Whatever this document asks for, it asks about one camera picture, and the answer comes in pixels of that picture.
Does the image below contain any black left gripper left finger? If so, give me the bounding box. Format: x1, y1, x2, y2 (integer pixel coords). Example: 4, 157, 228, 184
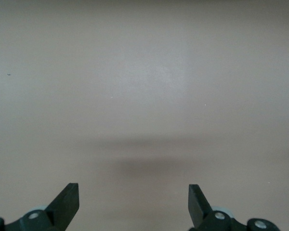
5, 183, 79, 231

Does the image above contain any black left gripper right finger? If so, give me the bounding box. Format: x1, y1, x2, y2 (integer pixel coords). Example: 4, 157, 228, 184
188, 184, 248, 231

